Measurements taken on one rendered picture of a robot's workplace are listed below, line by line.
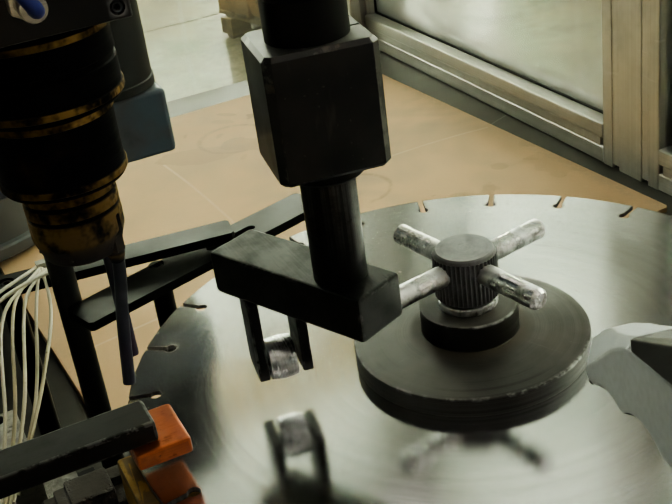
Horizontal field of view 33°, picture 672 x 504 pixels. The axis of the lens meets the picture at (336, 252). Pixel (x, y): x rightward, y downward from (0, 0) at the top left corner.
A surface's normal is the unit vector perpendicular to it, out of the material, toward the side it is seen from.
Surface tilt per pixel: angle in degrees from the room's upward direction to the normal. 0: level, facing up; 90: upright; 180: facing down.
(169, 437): 0
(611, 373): 90
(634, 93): 90
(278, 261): 0
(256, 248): 0
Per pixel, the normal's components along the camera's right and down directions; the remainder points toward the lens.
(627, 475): -0.12, -0.88
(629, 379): -0.97, 0.21
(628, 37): -0.90, 0.30
